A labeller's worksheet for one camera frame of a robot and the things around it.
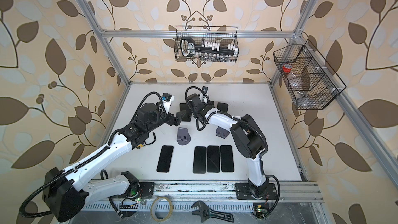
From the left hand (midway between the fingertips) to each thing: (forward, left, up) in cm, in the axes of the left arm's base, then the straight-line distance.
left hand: (178, 106), depth 75 cm
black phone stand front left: (-7, -1, -21) cm, 22 cm away
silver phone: (-17, +9, -28) cm, 34 cm away
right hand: (+14, -11, -14) cm, 23 cm away
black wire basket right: (+10, -64, +9) cm, 65 cm away
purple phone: (-18, -11, -23) cm, 32 cm away
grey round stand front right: (-2, -23, -22) cm, 32 cm away
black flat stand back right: (+12, -24, -17) cm, 32 cm away
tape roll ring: (-39, +9, -23) cm, 46 cm away
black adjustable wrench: (-40, -14, -24) cm, 49 cm away
